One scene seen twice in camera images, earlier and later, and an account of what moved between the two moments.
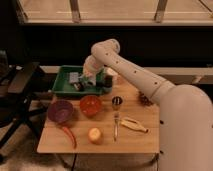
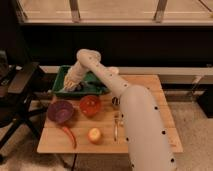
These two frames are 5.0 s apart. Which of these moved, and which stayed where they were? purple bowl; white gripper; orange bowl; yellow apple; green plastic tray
Moved: white gripper
Stayed: orange bowl; purple bowl; yellow apple; green plastic tray
